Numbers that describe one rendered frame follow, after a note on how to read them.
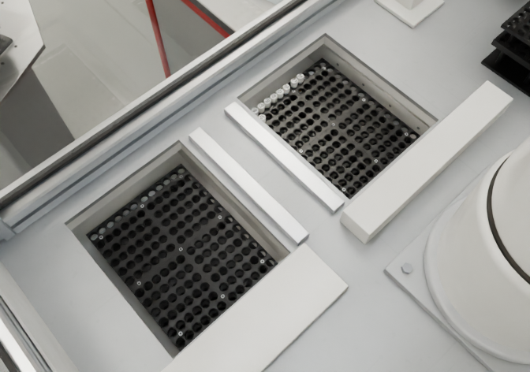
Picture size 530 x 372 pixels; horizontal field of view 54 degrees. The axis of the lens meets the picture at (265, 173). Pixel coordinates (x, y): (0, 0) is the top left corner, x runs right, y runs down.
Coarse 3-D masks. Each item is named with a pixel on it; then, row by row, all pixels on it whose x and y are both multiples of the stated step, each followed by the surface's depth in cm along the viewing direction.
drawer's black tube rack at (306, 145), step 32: (288, 96) 87; (320, 96) 87; (352, 96) 87; (288, 128) 84; (320, 128) 85; (352, 128) 84; (384, 128) 84; (320, 160) 82; (352, 160) 85; (384, 160) 85; (352, 192) 83
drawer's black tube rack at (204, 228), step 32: (160, 192) 79; (192, 192) 79; (128, 224) 77; (160, 224) 76; (192, 224) 76; (224, 224) 77; (128, 256) 74; (160, 256) 77; (192, 256) 74; (224, 256) 77; (256, 256) 74; (160, 288) 72; (192, 288) 72; (224, 288) 75; (160, 320) 70; (192, 320) 70
